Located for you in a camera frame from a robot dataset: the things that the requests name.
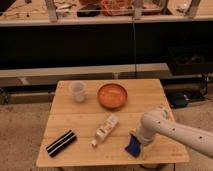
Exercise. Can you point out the long wooden bench shelf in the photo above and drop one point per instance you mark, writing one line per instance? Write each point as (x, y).
(50, 76)

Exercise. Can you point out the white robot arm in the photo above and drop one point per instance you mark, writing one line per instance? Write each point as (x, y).
(156, 121)

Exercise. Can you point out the black white striped case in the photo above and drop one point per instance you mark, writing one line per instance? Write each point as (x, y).
(61, 143)

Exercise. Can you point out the wooden table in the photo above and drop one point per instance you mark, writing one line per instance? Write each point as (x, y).
(84, 118)

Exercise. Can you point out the orange ceramic bowl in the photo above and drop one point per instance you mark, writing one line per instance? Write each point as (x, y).
(112, 96)

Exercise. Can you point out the white plastic bottle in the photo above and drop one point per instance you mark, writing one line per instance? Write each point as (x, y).
(105, 129)

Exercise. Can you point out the clear plastic measuring cup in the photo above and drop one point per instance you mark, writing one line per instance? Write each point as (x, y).
(77, 89)

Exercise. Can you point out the black device on floor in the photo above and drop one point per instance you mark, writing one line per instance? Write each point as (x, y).
(178, 99)

